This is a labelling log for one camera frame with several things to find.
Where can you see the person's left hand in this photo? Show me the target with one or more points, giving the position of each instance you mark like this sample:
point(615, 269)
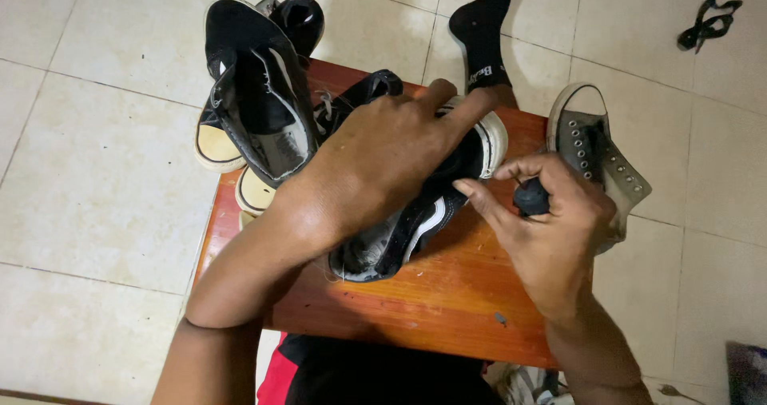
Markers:
point(371, 153)

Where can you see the black white-striped low sneaker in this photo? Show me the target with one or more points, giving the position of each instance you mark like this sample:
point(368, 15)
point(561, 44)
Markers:
point(419, 225)

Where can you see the person's right hand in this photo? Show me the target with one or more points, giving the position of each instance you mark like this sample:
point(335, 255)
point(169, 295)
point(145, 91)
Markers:
point(557, 243)

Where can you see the white shoes under table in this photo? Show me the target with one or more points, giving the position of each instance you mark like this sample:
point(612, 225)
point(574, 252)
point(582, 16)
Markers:
point(533, 387)

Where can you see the black sneaker with white rim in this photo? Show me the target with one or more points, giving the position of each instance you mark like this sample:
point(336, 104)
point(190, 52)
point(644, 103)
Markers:
point(299, 18)

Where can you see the black high-top sneaker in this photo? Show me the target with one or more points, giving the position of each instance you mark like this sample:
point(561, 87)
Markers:
point(257, 87)

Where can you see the grey high-top sneaker with eyelets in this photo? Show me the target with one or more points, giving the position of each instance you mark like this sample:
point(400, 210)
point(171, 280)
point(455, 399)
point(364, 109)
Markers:
point(590, 147)

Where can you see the dark cloth item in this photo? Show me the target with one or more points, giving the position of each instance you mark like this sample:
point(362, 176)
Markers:
point(748, 375)

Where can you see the sneaker with yellowish sole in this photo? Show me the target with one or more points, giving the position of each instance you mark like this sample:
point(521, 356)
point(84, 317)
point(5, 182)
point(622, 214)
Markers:
point(254, 194)
point(215, 144)

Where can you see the person's black and red clothing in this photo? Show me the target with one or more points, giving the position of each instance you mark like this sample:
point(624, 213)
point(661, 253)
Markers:
point(371, 375)

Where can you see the black sock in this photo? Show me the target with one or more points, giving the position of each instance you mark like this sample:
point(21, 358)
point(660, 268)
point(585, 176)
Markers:
point(482, 33)

